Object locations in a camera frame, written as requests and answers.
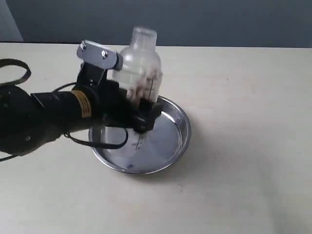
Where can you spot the clear plastic shaker bottle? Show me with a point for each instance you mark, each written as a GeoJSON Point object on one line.
{"type": "Point", "coordinates": [141, 73]}

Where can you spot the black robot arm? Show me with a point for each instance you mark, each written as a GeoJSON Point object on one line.
{"type": "Point", "coordinates": [28, 121]}

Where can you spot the round stainless steel plate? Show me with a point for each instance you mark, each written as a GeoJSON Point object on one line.
{"type": "Point", "coordinates": [162, 147]}

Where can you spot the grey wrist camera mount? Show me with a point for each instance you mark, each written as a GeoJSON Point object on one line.
{"type": "Point", "coordinates": [99, 55]}

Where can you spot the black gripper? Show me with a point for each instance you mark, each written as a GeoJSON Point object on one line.
{"type": "Point", "coordinates": [109, 105]}

